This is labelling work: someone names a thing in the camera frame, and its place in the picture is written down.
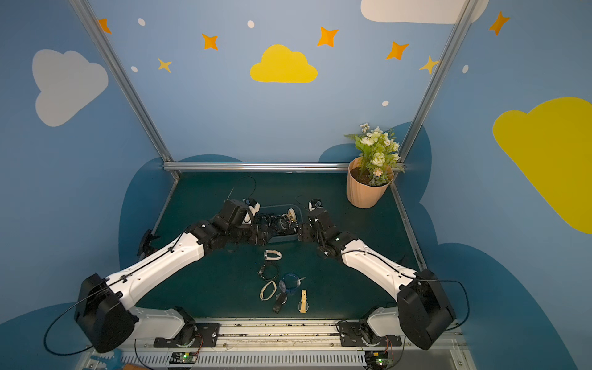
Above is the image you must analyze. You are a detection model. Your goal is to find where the tan small watch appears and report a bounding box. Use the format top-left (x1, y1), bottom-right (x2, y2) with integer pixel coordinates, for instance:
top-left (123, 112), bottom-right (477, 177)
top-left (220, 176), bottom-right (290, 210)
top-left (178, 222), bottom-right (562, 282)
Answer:
top-left (287, 208), bottom-right (298, 223)

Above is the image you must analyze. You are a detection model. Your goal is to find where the white strap watch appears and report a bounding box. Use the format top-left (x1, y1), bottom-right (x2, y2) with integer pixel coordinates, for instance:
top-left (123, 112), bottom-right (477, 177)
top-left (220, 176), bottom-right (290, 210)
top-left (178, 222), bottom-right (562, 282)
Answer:
top-left (264, 250), bottom-right (282, 261)

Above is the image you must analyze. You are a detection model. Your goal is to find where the blue translucent watch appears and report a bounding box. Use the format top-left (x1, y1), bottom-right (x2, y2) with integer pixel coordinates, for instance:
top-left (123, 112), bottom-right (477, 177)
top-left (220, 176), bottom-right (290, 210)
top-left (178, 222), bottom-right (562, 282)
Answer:
top-left (278, 273), bottom-right (305, 295)

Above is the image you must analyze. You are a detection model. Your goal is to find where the black round watch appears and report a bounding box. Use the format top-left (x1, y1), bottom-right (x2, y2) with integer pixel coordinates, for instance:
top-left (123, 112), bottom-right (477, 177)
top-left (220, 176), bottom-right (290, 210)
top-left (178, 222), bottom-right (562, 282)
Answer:
top-left (258, 261), bottom-right (279, 282)

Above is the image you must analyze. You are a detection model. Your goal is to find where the cream band watch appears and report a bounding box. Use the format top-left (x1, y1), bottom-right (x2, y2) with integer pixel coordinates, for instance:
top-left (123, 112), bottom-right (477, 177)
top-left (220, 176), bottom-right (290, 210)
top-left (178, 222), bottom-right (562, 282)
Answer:
top-left (259, 280), bottom-right (278, 302)

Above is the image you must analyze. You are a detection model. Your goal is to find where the black strap watch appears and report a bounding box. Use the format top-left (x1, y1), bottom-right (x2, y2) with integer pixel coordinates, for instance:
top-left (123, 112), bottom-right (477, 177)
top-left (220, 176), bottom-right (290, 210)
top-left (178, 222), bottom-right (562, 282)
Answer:
top-left (273, 292), bottom-right (288, 314)

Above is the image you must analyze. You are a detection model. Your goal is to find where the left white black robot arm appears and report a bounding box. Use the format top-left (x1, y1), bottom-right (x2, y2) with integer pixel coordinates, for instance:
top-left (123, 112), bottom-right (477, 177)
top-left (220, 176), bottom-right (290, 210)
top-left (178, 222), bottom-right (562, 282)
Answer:
top-left (74, 198), bottom-right (260, 353)

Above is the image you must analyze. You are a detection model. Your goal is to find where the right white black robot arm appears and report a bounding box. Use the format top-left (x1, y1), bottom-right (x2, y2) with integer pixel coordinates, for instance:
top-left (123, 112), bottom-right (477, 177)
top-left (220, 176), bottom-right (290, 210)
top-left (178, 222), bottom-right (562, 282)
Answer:
top-left (298, 205), bottom-right (456, 350)

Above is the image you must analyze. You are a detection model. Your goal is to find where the blue plastic storage box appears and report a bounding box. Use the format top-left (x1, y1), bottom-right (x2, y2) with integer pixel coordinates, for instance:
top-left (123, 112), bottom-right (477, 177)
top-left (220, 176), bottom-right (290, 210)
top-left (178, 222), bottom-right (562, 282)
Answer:
top-left (257, 203), bottom-right (303, 244)

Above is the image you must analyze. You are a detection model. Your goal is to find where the peach ribbed flower pot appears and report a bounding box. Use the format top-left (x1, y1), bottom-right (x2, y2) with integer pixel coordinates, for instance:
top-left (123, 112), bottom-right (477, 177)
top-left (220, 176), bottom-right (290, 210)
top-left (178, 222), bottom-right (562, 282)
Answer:
top-left (346, 157), bottom-right (394, 209)

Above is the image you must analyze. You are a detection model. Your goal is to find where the red emergency button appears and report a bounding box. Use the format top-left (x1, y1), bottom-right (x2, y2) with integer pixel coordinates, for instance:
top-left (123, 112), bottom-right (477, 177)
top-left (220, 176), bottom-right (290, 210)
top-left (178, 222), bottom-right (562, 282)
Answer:
top-left (137, 229), bottom-right (160, 259)

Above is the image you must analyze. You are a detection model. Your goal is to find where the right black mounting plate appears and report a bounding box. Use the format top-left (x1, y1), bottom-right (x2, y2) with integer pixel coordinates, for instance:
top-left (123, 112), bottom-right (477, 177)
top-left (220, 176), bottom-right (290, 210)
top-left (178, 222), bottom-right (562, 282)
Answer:
top-left (335, 320), bottom-right (402, 347)

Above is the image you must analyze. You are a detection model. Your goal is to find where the black mounting plate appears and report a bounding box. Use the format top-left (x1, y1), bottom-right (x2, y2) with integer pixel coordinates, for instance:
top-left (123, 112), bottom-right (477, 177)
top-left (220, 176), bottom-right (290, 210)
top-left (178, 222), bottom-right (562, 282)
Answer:
top-left (154, 322), bottom-right (220, 348)
top-left (335, 320), bottom-right (402, 347)

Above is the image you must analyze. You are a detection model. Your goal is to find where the white artificial flower plant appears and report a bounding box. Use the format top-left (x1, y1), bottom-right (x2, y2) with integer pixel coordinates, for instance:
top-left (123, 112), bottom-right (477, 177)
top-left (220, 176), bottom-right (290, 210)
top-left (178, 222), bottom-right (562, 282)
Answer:
top-left (346, 123), bottom-right (405, 187)

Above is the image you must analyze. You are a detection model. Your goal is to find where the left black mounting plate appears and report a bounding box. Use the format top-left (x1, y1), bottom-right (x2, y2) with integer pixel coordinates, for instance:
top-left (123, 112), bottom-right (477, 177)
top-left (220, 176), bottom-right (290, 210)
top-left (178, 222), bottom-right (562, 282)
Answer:
top-left (154, 322), bottom-right (220, 348)

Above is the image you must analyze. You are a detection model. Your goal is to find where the right green circuit board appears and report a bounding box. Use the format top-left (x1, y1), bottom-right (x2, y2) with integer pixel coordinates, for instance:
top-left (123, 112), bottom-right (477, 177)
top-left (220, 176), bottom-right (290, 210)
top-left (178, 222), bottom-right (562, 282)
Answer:
top-left (364, 351), bottom-right (392, 370)

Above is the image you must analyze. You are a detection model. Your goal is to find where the green circuit board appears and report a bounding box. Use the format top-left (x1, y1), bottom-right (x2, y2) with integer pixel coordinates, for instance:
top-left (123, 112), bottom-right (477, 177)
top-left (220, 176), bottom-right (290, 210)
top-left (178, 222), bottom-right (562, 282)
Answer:
top-left (364, 351), bottom-right (392, 370)
top-left (169, 352), bottom-right (198, 365)

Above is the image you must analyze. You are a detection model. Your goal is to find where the left green circuit board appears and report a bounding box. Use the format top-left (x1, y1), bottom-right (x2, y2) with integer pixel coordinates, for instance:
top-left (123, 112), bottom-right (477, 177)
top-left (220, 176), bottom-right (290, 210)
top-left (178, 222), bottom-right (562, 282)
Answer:
top-left (169, 352), bottom-right (198, 365)

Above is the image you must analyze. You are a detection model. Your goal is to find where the blue plastic clamp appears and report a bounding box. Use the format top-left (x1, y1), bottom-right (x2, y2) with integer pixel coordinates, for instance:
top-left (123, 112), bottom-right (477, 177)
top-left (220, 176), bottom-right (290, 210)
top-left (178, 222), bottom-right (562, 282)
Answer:
top-left (90, 349), bottom-right (126, 370)

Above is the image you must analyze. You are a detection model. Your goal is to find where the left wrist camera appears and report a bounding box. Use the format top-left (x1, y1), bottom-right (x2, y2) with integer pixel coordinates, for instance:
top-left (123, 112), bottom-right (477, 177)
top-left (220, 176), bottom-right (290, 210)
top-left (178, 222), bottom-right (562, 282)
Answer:
top-left (243, 197), bottom-right (261, 224)

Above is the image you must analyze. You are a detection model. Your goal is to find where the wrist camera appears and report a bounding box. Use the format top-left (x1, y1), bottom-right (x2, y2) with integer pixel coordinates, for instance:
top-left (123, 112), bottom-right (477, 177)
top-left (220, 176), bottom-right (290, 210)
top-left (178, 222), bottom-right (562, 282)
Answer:
top-left (243, 197), bottom-right (261, 224)
top-left (308, 199), bottom-right (322, 212)

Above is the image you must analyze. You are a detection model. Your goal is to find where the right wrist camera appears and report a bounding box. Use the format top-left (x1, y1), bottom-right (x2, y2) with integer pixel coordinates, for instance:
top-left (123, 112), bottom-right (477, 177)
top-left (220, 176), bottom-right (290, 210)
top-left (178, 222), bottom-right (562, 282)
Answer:
top-left (308, 199), bottom-right (322, 212)

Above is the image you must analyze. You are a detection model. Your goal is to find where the horizontal aluminium frame bar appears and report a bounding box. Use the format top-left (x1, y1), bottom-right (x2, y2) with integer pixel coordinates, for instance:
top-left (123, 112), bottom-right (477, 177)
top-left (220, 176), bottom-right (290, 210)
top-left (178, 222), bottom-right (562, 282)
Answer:
top-left (163, 162), bottom-right (348, 173)

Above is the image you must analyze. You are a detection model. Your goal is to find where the left aluminium frame post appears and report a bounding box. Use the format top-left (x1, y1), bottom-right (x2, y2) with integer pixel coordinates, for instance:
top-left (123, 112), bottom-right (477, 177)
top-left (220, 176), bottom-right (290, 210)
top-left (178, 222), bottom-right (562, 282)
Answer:
top-left (69, 0), bottom-right (174, 162)

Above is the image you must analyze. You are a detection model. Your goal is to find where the aluminium frame post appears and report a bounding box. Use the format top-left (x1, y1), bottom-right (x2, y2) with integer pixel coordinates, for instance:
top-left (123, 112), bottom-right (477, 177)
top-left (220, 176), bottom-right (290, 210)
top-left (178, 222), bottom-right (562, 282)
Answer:
top-left (398, 0), bottom-right (482, 158)
top-left (69, 0), bottom-right (174, 162)

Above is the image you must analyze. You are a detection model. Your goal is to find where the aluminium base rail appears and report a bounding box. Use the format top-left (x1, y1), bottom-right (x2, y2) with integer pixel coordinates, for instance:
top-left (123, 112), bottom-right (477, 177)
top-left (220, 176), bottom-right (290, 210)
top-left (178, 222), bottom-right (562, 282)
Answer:
top-left (77, 319), bottom-right (476, 369)

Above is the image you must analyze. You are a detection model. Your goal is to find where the right aluminium frame post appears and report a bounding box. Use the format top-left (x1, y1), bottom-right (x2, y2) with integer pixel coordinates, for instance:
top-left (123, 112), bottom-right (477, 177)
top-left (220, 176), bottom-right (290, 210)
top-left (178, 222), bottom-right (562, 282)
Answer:
top-left (398, 0), bottom-right (482, 158)

